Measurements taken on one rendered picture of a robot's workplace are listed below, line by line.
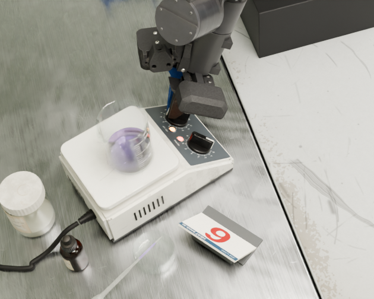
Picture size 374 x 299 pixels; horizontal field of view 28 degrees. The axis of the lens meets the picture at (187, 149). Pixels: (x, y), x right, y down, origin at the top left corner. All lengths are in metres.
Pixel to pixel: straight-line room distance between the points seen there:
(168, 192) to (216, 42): 0.20
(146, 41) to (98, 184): 0.19
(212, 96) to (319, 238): 0.24
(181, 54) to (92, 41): 0.31
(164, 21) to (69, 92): 0.34
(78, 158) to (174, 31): 0.23
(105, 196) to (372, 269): 0.35
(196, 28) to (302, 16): 0.32
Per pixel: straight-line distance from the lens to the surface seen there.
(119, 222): 0.96
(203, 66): 0.95
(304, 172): 1.04
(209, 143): 1.00
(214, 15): 0.87
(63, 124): 1.12
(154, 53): 0.91
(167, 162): 0.95
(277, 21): 1.11
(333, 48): 1.18
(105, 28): 1.23
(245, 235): 0.99
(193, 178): 0.98
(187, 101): 0.90
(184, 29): 0.85
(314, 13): 1.13
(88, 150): 0.98
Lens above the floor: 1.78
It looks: 56 degrees down
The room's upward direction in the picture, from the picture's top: 9 degrees counter-clockwise
